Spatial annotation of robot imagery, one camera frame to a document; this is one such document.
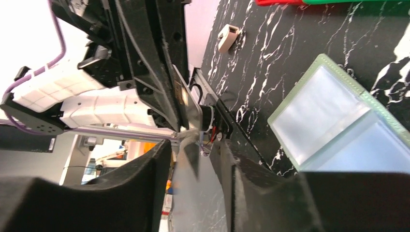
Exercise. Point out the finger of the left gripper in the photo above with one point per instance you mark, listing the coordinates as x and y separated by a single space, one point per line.
172 17
141 20

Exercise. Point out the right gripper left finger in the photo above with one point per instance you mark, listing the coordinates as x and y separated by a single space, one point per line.
126 199

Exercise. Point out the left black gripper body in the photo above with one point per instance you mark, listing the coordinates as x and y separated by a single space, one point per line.
101 60

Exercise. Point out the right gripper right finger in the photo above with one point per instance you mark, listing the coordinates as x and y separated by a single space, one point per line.
257 200

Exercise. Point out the green card holder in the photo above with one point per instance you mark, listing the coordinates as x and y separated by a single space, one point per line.
329 123

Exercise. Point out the red bin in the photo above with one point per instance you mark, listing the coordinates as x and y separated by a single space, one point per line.
278 2

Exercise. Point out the black credit card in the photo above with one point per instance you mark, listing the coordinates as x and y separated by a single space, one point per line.
190 111

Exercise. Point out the green bin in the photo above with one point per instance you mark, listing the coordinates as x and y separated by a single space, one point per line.
322 2

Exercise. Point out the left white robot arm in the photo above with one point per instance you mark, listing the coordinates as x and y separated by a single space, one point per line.
121 61

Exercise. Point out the small pink object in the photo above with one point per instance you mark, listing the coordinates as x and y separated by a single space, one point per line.
227 36

